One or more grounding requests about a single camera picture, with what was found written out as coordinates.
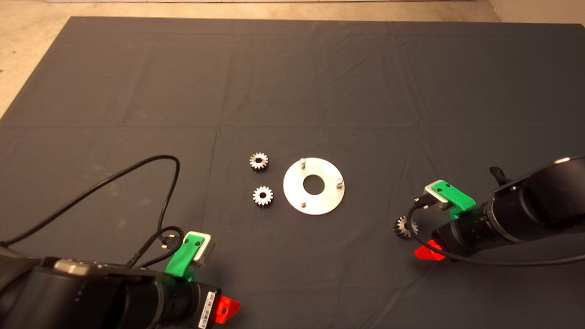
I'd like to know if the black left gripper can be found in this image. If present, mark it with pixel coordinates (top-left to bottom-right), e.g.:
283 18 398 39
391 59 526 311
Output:
155 273 241 329

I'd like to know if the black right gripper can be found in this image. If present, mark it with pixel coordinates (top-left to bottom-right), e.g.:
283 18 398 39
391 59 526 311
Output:
415 206 496 262

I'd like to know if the small steel planetary gear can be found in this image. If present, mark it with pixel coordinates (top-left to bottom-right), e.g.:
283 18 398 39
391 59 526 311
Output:
253 186 274 207
249 152 269 173
393 216 419 239

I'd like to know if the round metal carrier plate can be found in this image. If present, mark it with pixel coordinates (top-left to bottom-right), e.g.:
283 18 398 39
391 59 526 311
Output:
283 157 346 216

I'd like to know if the dark grey table cloth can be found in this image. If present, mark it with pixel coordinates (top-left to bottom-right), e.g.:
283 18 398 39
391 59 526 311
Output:
0 16 585 329

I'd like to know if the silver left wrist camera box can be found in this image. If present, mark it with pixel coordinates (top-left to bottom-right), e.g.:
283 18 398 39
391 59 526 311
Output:
183 231 216 268

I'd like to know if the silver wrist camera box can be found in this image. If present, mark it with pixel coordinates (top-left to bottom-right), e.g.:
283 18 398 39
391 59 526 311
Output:
424 182 451 211
183 231 216 268

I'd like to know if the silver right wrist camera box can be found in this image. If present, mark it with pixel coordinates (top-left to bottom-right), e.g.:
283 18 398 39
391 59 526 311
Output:
424 182 451 211

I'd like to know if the green right camera mount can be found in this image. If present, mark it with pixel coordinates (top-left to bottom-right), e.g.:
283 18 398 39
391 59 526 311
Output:
432 180 477 220

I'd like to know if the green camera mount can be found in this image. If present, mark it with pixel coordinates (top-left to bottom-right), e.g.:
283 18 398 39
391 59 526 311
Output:
432 180 477 220
165 233 205 280

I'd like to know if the green left camera mount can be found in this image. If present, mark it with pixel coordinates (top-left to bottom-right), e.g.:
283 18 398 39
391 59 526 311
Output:
165 233 205 280

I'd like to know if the braided right arm cable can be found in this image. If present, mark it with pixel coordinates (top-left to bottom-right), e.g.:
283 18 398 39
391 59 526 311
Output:
489 166 509 186

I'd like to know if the black left camera cable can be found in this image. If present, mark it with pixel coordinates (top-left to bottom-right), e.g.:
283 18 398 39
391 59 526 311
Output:
0 155 186 269

